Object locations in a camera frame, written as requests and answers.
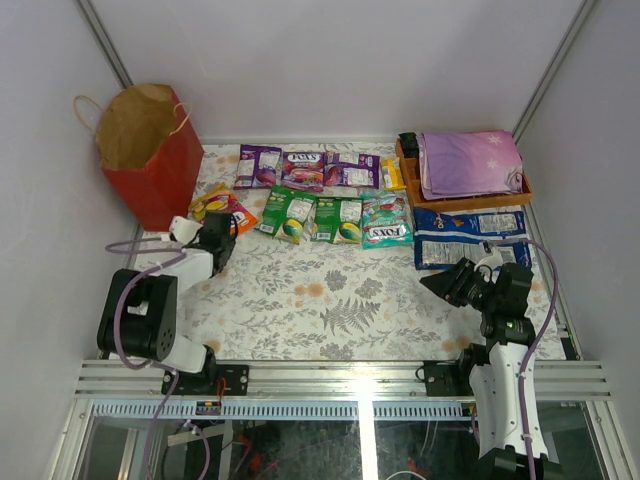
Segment purple folded cloth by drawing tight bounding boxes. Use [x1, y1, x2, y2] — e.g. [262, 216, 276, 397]
[417, 130, 524, 199]

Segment red paper bag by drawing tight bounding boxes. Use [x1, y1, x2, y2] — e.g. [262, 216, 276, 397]
[73, 83, 204, 231]

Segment green yellow snack bag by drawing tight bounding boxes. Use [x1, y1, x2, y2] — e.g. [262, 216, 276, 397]
[311, 197, 362, 244]

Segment purple snack packet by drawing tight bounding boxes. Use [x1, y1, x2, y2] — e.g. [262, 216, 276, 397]
[233, 144, 282, 189]
[324, 152, 380, 188]

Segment aluminium rail frame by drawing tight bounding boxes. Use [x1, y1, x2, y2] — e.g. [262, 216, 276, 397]
[47, 359, 639, 479]

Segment colourful snack packet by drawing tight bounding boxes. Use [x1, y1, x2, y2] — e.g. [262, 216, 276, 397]
[281, 151, 326, 192]

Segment green white snack packet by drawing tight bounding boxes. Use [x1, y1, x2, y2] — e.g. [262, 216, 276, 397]
[361, 192, 413, 249]

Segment blue chips bag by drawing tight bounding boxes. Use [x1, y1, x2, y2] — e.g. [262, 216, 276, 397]
[413, 207, 532, 270]

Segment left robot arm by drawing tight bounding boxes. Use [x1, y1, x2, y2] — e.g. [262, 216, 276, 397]
[97, 212, 240, 397]

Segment black items in tray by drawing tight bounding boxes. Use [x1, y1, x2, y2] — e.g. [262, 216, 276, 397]
[398, 132, 420, 159]

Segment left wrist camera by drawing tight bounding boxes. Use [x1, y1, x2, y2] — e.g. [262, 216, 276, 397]
[160, 216, 203, 245]

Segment floral table mat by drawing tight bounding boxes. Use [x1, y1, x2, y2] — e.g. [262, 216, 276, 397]
[122, 142, 569, 362]

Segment wooden tray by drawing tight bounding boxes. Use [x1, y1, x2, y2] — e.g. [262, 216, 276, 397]
[394, 137, 535, 214]

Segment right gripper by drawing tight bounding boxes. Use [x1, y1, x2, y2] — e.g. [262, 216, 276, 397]
[418, 258, 499, 313]

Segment orange Fox's candy bag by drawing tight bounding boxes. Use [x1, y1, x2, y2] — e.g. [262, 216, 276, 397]
[188, 183, 258, 235]

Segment yellow snack packet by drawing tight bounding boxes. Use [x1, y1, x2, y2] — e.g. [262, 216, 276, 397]
[380, 157, 406, 191]

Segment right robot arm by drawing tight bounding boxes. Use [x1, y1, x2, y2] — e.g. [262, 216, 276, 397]
[420, 258, 564, 479]

